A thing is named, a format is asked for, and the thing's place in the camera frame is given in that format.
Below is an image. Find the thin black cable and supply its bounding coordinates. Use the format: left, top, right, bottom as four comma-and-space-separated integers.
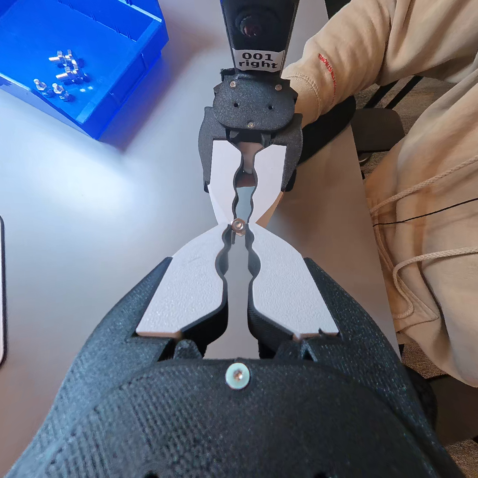
371, 197, 478, 227

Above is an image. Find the blue plastic bin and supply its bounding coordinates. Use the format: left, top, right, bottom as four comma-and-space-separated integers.
0, 0, 169, 140

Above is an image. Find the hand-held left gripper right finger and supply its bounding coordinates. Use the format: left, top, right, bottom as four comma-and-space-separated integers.
246, 224, 340, 345

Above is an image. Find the black office chair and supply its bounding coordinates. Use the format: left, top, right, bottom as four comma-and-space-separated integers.
351, 75, 426, 157

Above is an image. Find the person's right forearm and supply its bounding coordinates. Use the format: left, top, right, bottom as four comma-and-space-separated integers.
283, 0, 441, 127

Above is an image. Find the black wrist rest pad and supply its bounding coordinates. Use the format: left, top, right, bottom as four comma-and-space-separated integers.
298, 96, 359, 163

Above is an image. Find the person's torso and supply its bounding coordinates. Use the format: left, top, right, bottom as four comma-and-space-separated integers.
362, 0, 478, 389

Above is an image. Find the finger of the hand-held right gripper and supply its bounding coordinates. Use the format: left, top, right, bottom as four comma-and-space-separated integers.
207, 140, 243, 227
247, 144, 287, 228

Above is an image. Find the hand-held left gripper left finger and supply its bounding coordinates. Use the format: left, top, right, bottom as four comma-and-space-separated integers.
136, 224, 231, 346

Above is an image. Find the white document stand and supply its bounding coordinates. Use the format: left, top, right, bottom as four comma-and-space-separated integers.
0, 217, 6, 366

